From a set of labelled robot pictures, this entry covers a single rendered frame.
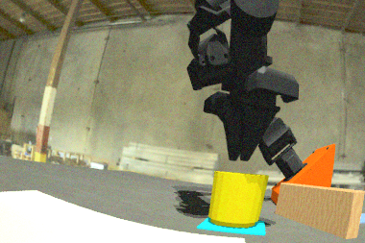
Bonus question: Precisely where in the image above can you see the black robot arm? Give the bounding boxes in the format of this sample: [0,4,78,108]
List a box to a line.
[186,0,308,182]

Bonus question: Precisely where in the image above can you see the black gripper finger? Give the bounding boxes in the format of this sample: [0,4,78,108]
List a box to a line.
[213,109,241,161]
[232,98,280,161]

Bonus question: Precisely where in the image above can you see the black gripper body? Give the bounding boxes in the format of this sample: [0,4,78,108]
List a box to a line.
[204,42,299,114]

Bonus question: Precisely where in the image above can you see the yellow cup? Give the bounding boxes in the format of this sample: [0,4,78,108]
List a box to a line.
[208,171,269,228]

